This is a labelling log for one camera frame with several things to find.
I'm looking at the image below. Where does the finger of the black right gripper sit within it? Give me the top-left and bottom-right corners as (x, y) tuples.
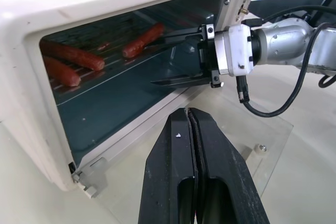
(145, 26), (208, 49)
(150, 69), (212, 88)

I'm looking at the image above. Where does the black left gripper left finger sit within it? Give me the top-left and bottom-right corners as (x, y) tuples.
(138, 108), (196, 224)

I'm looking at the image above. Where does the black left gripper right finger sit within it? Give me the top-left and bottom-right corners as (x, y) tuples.
(188, 106), (271, 224)

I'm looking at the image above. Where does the metal wire sausage tray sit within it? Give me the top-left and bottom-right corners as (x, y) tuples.
(41, 11), (204, 104)

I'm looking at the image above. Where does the red sausage with dark end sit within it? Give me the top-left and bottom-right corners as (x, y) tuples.
(122, 22), (165, 59)

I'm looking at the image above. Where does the clear glass oven door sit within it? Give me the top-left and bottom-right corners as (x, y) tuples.
(70, 86), (295, 224)

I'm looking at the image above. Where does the long red sausage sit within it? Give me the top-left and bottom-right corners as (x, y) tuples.
(39, 39), (106, 72)

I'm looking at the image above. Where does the short red sausage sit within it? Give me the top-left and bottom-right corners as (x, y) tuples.
(43, 56), (81, 88)

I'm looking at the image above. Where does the white toaster oven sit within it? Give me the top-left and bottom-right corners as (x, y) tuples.
(0, 0), (261, 194)

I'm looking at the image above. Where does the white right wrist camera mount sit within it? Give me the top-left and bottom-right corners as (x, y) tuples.
(214, 24), (255, 78)

